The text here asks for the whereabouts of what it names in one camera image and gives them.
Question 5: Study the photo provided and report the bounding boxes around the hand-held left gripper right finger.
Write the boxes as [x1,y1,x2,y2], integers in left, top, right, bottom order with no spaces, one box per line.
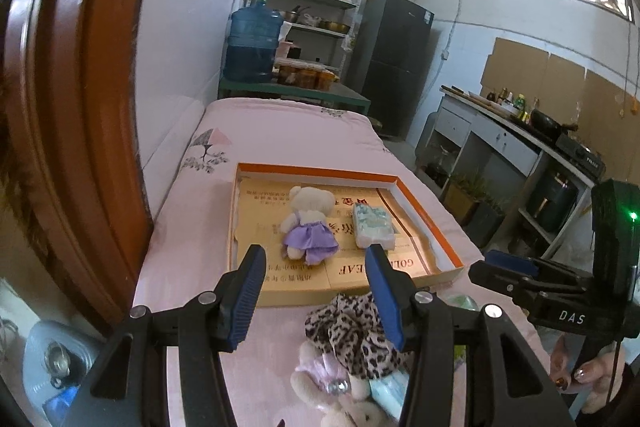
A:
[364,243,576,427]

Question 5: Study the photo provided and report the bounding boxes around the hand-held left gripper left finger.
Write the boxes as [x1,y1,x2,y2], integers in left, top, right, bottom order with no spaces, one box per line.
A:
[60,244,268,427]

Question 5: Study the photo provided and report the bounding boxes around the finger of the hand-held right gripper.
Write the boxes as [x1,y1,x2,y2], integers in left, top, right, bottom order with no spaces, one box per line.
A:
[468,259,542,304]
[484,249,595,291]

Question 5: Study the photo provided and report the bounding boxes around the leopard print cloth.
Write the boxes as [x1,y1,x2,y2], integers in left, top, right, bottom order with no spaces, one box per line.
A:
[305,292,416,380]

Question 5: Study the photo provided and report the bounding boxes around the orange-rimmed cardboard box tray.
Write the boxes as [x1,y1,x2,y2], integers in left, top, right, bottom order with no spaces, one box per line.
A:
[227,163,466,309]

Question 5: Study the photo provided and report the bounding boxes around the patterned tissue pack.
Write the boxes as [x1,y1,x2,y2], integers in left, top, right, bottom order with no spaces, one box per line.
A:
[351,203,396,250]

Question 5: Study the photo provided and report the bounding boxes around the teddy bear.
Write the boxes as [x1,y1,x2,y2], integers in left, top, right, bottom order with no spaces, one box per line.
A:
[278,186,341,265]

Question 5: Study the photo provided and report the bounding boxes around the plush bunny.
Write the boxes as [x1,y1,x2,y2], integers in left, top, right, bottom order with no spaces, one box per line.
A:
[291,339,396,427]

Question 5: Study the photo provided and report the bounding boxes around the person's right hand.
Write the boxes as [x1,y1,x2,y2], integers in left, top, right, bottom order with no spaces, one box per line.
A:
[549,337,637,414]

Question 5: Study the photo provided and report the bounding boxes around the potted green plants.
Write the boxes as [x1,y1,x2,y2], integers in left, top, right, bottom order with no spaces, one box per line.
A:
[445,172,508,248]

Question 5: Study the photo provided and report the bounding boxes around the blue face mask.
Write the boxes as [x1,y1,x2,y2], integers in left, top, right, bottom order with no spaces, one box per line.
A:
[370,369,416,423]

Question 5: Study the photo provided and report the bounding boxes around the grey kitchen counter cabinet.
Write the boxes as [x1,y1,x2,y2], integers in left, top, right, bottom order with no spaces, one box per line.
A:
[417,86,608,258]

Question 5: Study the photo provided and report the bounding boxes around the black gas stove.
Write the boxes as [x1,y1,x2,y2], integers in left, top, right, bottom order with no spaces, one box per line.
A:
[555,134,607,180]

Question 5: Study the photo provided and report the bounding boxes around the black frying pan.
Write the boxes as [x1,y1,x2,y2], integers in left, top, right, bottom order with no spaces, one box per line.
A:
[530,109,578,138]

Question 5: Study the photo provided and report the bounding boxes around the group of seasoning bottles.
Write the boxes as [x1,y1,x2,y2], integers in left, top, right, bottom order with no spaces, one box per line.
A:
[487,88,531,120]

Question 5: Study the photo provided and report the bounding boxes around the round metal object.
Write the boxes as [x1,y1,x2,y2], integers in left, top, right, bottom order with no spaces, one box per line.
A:
[45,342,71,375]

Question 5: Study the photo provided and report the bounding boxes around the smartphone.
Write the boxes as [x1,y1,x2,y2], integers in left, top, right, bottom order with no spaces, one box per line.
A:
[42,387,83,420]

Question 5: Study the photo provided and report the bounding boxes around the grey plastic stool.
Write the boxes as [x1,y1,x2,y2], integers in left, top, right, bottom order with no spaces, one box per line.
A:
[22,319,106,427]

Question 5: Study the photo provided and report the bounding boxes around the green table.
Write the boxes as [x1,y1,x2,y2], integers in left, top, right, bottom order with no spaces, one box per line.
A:
[217,74,372,116]

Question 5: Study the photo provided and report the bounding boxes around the dark grey refrigerator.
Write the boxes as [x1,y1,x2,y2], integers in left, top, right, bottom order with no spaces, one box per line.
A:
[346,0,435,138]

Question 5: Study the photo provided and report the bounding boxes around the large clear food container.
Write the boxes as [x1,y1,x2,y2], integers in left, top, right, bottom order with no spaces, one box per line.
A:
[275,61,321,89]

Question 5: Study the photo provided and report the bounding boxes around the blue water jug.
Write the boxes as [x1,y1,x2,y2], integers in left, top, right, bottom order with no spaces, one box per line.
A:
[222,5,285,82]

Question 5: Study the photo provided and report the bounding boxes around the white metal shelf rack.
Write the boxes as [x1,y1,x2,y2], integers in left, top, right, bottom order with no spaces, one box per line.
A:
[245,0,371,82]

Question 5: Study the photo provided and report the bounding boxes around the cardboard sheets on wall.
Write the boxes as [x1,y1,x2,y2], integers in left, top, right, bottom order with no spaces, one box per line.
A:
[480,38,640,180]

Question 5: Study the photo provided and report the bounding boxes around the brown wooden door frame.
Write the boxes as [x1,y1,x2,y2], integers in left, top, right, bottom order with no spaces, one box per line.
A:
[0,0,171,338]

